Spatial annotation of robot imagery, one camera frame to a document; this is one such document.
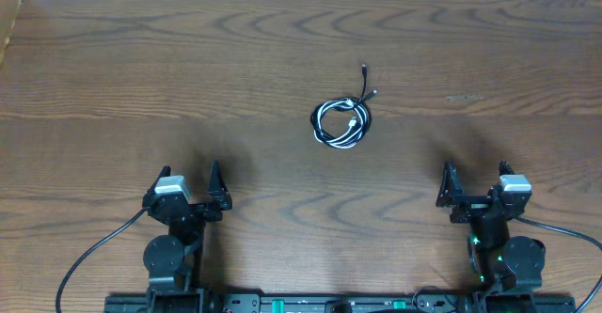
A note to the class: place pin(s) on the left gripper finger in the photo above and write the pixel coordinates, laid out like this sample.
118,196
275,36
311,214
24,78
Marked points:
217,188
165,172

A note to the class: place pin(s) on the cardboard box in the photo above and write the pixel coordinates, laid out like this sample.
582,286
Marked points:
8,13

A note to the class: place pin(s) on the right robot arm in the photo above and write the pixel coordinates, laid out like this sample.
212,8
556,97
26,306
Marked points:
510,267

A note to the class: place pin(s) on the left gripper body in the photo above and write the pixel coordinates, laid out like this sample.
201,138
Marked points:
208,213

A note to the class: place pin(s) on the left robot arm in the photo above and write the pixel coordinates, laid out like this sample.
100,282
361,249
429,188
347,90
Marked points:
173,260

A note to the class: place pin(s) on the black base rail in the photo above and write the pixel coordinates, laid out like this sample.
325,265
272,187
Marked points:
301,303

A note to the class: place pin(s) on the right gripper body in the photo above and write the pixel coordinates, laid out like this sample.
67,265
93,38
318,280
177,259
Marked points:
472,208

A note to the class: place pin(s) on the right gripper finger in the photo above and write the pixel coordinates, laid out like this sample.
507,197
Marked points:
505,168
451,190

